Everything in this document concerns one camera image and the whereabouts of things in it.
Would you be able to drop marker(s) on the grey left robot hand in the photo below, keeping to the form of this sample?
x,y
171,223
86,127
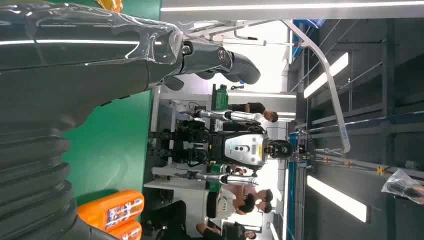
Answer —
x,y
82,66

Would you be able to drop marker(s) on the green crate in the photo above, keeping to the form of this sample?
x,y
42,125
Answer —
x,y
219,99

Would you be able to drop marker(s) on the person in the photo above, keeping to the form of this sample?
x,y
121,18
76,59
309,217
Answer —
x,y
175,218
265,208
227,205
242,190
253,107

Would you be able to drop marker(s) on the clear plastic bag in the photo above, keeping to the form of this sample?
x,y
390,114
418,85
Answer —
x,y
402,187

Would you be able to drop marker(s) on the background humanoid robot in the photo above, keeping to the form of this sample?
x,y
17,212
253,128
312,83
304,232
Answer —
x,y
242,147

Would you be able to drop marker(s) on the yellow film wrapped cardboard box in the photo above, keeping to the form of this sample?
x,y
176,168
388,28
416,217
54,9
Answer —
x,y
111,5

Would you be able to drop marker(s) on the white robot gantry frame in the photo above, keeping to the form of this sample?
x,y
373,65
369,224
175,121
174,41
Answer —
x,y
331,86

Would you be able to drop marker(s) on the rectangular ceiling light panel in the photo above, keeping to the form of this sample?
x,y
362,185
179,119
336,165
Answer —
x,y
338,198
326,74

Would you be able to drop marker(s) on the white wall light strip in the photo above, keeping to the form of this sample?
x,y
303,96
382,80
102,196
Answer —
x,y
281,6

